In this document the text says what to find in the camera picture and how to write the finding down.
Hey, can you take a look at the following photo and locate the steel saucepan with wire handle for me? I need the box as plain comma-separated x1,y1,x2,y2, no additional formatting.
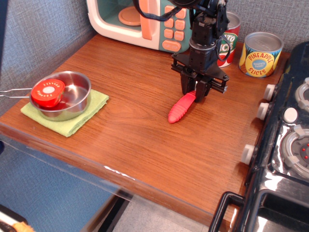
0,71,92,122

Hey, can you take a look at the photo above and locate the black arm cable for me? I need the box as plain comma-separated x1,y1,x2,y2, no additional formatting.
132,0,184,22

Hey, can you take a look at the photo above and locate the red toy tomato half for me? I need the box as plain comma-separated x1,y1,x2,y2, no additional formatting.
31,79,65,108

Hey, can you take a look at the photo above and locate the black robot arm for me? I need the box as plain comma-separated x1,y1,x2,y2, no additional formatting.
171,0,229,102

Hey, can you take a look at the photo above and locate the green folded cloth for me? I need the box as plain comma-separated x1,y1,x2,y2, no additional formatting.
20,90,109,137

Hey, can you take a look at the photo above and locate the tomato sauce can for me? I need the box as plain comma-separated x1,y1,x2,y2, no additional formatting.
217,12,241,68

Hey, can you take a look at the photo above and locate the red handled metal spoon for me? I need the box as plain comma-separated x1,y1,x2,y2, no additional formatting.
168,90,196,124

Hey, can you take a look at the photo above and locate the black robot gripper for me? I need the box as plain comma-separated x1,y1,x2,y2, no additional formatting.
171,42,229,102

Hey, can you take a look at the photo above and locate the teal toy microwave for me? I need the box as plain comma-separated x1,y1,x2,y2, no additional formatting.
86,0,192,53

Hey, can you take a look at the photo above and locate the pineapple slices can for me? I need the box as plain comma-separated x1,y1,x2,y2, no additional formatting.
239,31,284,78

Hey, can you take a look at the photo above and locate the black toy stove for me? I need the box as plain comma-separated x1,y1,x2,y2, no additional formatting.
209,42,309,232

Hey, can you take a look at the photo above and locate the orange fuzzy object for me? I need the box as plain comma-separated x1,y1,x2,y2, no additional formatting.
11,222,35,232

